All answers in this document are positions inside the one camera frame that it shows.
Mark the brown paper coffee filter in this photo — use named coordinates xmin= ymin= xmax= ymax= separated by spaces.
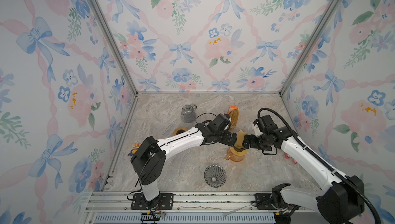
xmin=234 ymin=130 xmax=247 ymax=152

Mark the orange glass carafe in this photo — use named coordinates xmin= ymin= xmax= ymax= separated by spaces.
xmin=225 ymin=147 xmax=248 ymax=162

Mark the orange coffee filter packet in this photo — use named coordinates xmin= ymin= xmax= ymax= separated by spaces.
xmin=227 ymin=106 xmax=239 ymax=130

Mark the clear grey glass pitcher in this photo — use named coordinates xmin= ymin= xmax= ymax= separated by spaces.
xmin=181 ymin=104 xmax=197 ymax=123

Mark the clear grey glass dripper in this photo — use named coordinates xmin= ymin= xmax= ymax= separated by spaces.
xmin=204 ymin=164 xmax=226 ymax=188

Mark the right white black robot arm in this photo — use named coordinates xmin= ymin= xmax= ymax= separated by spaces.
xmin=242 ymin=115 xmax=365 ymax=224

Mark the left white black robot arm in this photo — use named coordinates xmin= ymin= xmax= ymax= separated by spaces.
xmin=128 ymin=114 xmax=237 ymax=211

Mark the small pink toy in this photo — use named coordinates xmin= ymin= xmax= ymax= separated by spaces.
xmin=285 ymin=153 xmax=298 ymax=164

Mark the small orange yellow toy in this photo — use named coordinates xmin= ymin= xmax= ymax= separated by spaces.
xmin=128 ymin=143 xmax=141 ymax=157

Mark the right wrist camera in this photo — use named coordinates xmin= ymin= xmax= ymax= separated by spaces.
xmin=253 ymin=119 xmax=262 ymax=137

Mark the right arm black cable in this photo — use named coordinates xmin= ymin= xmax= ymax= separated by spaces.
xmin=257 ymin=107 xmax=382 ymax=224

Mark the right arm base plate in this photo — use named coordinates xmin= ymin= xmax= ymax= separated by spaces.
xmin=251 ymin=193 xmax=276 ymax=210

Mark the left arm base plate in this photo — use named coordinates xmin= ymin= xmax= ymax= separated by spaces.
xmin=131 ymin=193 xmax=174 ymax=212

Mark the aluminium frame rail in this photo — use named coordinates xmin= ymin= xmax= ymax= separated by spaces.
xmin=80 ymin=192 xmax=326 ymax=224

